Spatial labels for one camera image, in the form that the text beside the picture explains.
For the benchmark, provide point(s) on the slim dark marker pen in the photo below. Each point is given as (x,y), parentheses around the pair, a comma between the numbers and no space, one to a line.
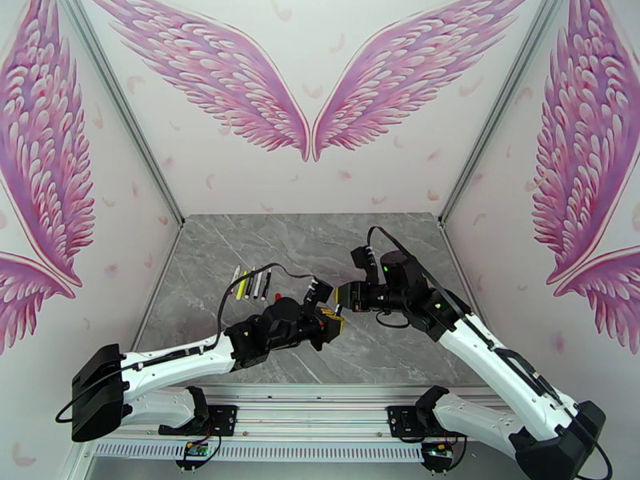
(267,283)

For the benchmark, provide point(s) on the black barrel marker white tip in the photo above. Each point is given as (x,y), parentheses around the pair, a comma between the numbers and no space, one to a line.
(250,283)

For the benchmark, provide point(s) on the yellow highlighter pen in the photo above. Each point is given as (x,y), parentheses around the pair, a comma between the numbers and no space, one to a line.
(243,284)

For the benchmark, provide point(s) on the white marker red tip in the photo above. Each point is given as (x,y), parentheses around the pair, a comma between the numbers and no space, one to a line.
(235,279)

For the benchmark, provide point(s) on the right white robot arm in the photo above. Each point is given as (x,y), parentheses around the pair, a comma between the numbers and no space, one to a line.
(505,368)

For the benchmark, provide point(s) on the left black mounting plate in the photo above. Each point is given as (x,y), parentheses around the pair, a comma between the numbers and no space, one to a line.
(225,418)

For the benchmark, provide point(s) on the black mounting plate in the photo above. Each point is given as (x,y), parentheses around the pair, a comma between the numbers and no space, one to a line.
(225,418)
(400,418)

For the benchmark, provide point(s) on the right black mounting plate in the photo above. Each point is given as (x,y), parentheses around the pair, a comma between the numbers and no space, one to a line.
(400,418)

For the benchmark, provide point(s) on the left small circuit board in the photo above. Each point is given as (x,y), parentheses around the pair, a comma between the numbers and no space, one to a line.
(196,449)

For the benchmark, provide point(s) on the small circuit board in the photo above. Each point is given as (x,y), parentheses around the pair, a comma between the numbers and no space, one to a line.
(196,449)
(437,449)

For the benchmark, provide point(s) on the right small circuit board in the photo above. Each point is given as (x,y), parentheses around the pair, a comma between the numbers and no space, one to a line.
(437,449)

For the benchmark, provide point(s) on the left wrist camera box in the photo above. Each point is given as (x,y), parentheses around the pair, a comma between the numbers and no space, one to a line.
(318,292)

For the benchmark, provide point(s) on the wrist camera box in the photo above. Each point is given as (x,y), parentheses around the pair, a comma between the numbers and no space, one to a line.
(362,257)
(318,292)

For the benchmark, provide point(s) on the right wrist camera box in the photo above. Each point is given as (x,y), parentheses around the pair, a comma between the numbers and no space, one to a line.
(362,257)

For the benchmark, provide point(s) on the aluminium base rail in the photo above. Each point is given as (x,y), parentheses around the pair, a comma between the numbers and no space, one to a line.
(310,413)

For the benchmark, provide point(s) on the right aluminium frame post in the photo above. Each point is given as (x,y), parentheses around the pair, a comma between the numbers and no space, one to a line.
(496,113)

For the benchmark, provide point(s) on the aluminium frame post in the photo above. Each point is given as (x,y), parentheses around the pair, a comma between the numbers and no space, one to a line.
(496,113)
(126,113)

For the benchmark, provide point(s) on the left aluminium frame post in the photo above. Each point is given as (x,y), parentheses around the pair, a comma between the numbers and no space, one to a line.
(126,113)

